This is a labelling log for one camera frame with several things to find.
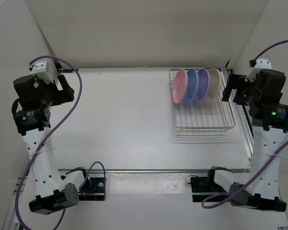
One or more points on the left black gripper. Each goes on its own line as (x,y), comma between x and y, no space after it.
(66,95)

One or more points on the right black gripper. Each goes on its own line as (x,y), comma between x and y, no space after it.
(235,82)

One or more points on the beige plate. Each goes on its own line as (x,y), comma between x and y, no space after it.
(216,83)

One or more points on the purple plate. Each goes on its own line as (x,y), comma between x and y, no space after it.
(204,85)

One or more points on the blue plate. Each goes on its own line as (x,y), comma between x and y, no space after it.
(193,86)

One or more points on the pink plate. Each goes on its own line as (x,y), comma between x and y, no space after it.
(180,86)

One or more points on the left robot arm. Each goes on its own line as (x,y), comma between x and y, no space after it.
(53,192)

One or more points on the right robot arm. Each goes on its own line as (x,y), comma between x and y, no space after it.
(261,190)

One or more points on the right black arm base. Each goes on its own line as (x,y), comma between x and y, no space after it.
(202,188)

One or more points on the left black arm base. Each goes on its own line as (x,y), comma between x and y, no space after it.
(93,190)

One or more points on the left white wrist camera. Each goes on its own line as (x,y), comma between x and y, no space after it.
(45,70)

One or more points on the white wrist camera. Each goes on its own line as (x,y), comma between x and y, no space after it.
(45,70)
(257,65)

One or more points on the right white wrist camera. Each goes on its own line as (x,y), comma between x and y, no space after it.
(257,65)

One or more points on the metal wire dish rack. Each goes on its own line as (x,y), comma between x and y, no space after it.
(189,118)

